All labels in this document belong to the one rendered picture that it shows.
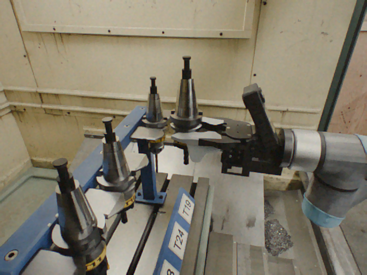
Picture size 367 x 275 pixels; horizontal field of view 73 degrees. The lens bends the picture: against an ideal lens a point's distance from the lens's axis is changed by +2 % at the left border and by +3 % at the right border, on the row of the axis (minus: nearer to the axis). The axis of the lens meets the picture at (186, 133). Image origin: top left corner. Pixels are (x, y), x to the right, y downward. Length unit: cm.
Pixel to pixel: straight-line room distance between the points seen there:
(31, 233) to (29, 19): 104
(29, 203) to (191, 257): 100
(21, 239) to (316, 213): 49
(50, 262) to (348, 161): 45
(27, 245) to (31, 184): 126
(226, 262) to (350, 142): 57
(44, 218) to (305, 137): 42
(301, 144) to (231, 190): 66
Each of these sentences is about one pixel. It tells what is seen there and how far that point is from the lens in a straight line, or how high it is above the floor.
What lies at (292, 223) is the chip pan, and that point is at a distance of 118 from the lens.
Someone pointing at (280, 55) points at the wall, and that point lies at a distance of 102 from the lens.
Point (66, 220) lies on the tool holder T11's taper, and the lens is 34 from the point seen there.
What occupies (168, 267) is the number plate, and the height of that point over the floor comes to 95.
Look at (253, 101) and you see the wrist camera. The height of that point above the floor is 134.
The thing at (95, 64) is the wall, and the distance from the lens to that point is 118.
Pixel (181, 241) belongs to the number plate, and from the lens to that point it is 70.
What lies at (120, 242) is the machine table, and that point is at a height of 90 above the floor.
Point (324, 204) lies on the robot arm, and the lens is 54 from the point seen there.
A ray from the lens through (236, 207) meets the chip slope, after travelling 105.
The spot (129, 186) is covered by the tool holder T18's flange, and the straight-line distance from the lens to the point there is 43.
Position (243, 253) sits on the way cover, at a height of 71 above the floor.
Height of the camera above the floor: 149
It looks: 29 degrees down
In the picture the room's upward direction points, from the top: straight up
